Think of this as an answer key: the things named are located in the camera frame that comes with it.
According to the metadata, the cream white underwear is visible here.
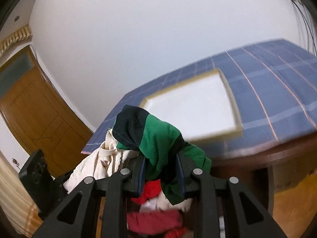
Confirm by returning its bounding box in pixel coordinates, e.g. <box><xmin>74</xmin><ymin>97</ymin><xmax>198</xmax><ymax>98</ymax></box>
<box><xmin>63</xmin><ymin>128</ymin><xmax>139</xmax><ymax>193</ymax></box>

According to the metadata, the dark red underwear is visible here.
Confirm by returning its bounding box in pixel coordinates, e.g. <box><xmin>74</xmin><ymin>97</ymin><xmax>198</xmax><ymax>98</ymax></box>
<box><xmin>126</xmin><ymin>210</ymin><xmax>183</xmax><ymax>235</ymax></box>

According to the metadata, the green and navy underwear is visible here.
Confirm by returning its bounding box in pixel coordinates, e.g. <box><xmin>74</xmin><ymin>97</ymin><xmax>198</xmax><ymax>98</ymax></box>
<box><xmin>112</xmin><ymin>105</ymin><xmax>212</xmax><ymax>205</ymax></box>

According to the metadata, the bright red underwear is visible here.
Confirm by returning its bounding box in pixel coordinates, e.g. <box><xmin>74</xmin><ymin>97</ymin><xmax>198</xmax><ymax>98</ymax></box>
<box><xmin>131</xmin><ymin>179</ymin><xmax>162</xmax><ymax>205</ymax></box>

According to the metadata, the brown wooden door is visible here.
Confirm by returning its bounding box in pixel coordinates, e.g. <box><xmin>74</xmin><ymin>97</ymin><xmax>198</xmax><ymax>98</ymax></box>
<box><xmin>1</xmin><ymin>46</ymin><xmax>92</xmax><ymax>177</ymax></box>

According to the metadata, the white tray with gold rim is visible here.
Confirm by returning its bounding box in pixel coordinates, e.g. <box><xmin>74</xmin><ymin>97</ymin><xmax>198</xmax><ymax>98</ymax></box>
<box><xmin>139</xmin><ymin>68</ymin><xmax>243</xmax><ymax>145</ymax></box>

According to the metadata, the wall socket with cables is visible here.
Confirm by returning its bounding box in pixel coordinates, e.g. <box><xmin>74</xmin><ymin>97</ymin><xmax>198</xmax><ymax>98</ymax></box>
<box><xmin>290</xmin><ymin>0</ymin><xmax>316</xmax><ymax>55</ymax></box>

